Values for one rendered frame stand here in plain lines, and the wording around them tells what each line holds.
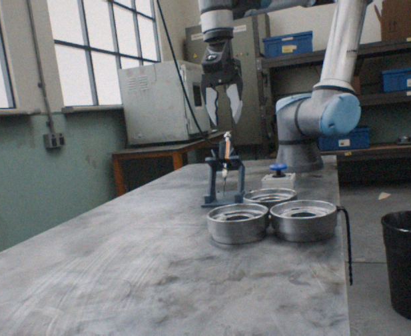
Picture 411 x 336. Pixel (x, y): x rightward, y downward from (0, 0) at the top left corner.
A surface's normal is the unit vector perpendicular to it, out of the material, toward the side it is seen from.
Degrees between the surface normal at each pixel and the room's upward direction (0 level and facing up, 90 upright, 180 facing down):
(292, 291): 0
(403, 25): 94
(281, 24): 90
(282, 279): 0
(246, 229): 90
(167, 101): 90
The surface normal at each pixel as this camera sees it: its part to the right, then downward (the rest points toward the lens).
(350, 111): 0.44, 0.21
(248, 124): -0.32, 0.18
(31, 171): 0.94, -0.05
